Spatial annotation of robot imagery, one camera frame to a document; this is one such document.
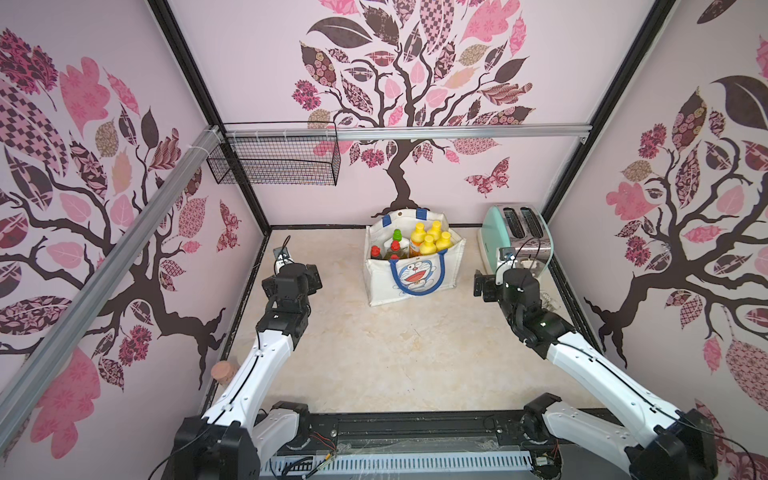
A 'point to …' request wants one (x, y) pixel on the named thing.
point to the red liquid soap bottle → (395, 246)
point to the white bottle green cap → (397, 235)
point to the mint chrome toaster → (519, 226)
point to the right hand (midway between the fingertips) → (495, 267)
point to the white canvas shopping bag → (410, 279)
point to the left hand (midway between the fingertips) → (294, 276)
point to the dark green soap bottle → (375, 252)
